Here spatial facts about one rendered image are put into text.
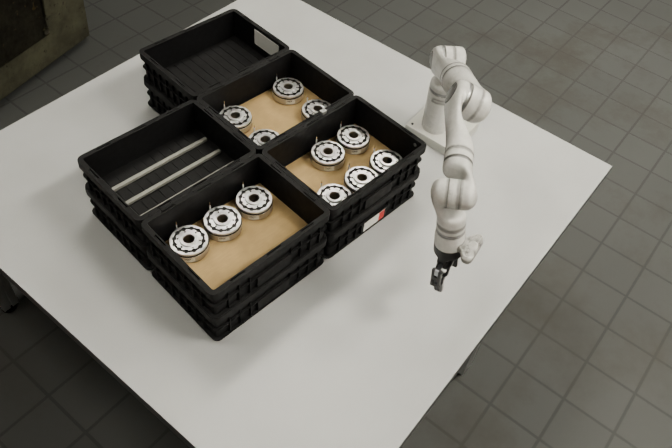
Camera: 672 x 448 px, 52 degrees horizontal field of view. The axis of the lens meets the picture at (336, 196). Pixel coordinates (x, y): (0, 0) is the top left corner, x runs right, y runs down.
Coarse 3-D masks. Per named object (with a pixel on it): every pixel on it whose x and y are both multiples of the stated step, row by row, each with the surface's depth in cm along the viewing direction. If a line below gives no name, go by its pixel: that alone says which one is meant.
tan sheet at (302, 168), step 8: (376, 144) 214; (368, 152) 211; (296, 160) 206; (304, 160) 206; (344, 160) 208; (352, 160) 208; (360, 160) 208; (368, 160) 209; (288, 168) 204; (296, 168) 204; (304, 168) 204; (312, 168) 204; (344, 168) 206; (296, 176) 202; (304, 176) 202; (312, 176) 202; (320, 176) 203; (328, 176) 203; (336, 176) 203; (312, 184) 200; (320, 184) 200
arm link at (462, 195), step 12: (456, 156) 159; (444, 168) 160; (456, 168) 158; (468, 168) 157; (456, 180) 154; (468, 180) 154; (456, 192) 153; (468, 192) 152; (456, 204) 153; (468, 204) 153
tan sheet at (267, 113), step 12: (264, 96) 224; (312, 96) 227; (252, 108) 220; (264, 108) 221; (276, 108) 221; (288, 108) 222; (300, 108) 222; (252, 120) 216; (264, 120) 217; (276, 120) 217; (288, 120) 218; (300, 120) 218; (252, 132) 213
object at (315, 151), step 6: (318, 144) 207; (324, 144) 207; (330, 144) 207; (336, 144) 208; (312, 150) 205; (318, 150) 205; (336, 150) 206; (342, 150) 206; (312, 156) 204; (318, 156) 203; (336, 156) 204; (342, 156) 204; (318, 162) 202; (324, 162) 202; (330, 162) 202; (336, 162) 202
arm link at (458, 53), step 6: (450, 48) 210; (456, 48) 210; (462, 48) 211; (450, 54) 209; (456, 54) 209; (462, 54) 209; (462, 60) 209; (432, 78) 221; (432, 84) 219; (438, 84) 218; (432, 90) 220; (438, 90) 218; (444, 96) 219
